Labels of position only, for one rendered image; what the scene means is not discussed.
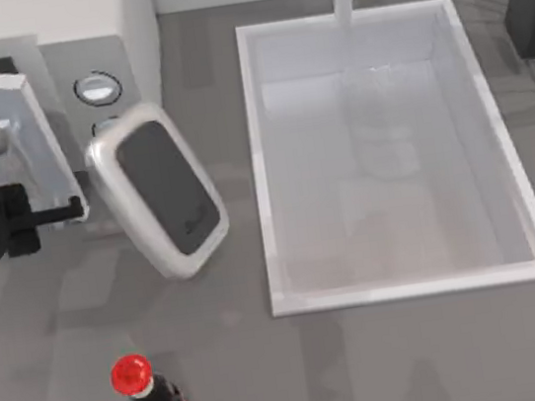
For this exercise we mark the pale microwave oven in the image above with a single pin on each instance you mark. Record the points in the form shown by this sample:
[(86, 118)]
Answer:
[(92, 55)]

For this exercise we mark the white sink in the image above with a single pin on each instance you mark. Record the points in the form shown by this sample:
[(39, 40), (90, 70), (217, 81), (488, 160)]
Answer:
[(392, 168)]

